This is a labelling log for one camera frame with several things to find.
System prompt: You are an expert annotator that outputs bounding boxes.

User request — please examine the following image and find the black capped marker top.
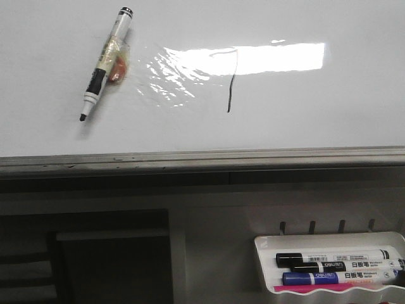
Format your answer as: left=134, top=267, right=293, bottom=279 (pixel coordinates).
left=275, top=249, right=391, bottom=268

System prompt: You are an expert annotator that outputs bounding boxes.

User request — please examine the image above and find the black whiteboard marker with tape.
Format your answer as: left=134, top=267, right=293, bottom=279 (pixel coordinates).
left=79, top=6, right=134, bottom=122

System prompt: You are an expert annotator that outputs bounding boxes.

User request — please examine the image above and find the black capped marker middle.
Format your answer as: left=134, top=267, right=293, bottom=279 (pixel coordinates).
left=290, top=258, right=404, bottom=273

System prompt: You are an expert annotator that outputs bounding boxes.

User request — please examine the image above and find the metal hook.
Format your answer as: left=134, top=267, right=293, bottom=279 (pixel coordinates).
left=308, top=220, right=316, bottom=235
left=279, top=221, right=286, bottom=236
left=368, top=218, right=375, bottom=232
left=338, top=220, right=346, bottom=234

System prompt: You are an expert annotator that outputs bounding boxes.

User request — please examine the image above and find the white whiteboard with grey frame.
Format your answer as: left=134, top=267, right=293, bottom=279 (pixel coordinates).
left=1, top=1, right=404, bottom=177

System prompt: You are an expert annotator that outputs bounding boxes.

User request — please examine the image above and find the black capped marker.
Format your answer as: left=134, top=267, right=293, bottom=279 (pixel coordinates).
left=290, top=258, right=404, bottom=273
left=275, top=249, right=391, bottom=268

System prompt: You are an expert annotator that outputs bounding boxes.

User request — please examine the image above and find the blue capped marker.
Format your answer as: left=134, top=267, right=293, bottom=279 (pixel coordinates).
left=282, top=270, right=402, bottom=286

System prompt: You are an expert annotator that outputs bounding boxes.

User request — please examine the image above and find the pink eraser strip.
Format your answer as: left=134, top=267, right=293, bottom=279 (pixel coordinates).
left=273, top=283, right=354, bottom=293

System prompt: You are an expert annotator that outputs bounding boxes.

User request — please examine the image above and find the white plastic marker tray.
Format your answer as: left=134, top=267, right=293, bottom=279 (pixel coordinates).
left=254, top=232, right=404, bottom=303

